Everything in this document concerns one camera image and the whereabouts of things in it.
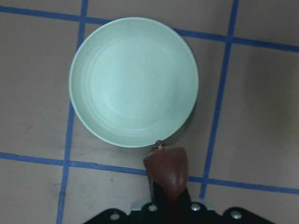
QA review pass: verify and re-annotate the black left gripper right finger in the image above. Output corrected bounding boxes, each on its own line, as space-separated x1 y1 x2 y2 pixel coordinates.
174 188 208 224

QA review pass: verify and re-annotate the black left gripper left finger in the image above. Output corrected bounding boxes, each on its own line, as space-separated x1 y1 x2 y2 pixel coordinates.
140 180 170 224

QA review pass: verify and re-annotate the brown bun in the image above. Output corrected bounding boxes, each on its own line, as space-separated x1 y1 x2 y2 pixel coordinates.
143 140 188 203

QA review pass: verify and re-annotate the brown gridded table mat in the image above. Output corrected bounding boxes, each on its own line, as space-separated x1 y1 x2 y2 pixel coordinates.
0 0 299 224

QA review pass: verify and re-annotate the light green plate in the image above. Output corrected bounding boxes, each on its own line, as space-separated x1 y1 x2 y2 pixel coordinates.
69 17 199 147

